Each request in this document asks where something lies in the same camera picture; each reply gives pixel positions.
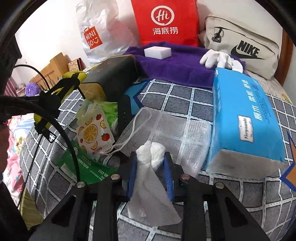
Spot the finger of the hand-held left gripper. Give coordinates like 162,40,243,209
37,91,62,112

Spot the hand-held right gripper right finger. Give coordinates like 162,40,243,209
162,154,271,241

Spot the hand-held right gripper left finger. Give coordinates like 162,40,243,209
29,152,139,241

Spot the white tissue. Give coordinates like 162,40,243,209
126,140,182,226

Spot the yellow pouch with black straps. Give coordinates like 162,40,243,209
33,71,88,130

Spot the clear plastic packet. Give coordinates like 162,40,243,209
114,107,212,176

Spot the fruit print wipe pouch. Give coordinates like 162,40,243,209
76,102,116,160

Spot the green and white packet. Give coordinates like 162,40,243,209
102,101,119,135

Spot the purple plush toy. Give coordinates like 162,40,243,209
25,83,40,96

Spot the cardboard box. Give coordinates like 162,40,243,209
50,53,70,75
30,67,54,91

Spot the dark green paper packet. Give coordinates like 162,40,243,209
54,139,118,186

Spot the small printed box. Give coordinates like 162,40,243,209
68,58,81,71

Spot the black box with gold trim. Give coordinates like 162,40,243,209
79,54,142,102

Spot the cartoon print pink blanket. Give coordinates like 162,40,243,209
5,113,30,204

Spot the grey checkered bedsheet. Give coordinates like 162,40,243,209
20,67,296,241

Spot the blue tissue pack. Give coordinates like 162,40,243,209
205,67,286,179

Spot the white plastic shopping bag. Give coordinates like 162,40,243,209
76,0,141,63

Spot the purple towel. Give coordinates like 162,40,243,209
122,42,245,90

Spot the white sponge block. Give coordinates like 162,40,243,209
144,47,172,58

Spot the white cotton glove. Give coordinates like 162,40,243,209
200,51,243,72

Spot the red paper bag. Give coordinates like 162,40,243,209
131,0,200,47

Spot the beige bag with black logo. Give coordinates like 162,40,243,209
199,14,282,80

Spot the wooden headboard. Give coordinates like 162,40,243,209
274,28,294,86

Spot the thin black cable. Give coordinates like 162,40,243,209
14,64,51,208

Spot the thick black cable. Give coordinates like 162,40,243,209
0,95,81,184

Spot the black strap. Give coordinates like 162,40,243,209
117,94,140,139

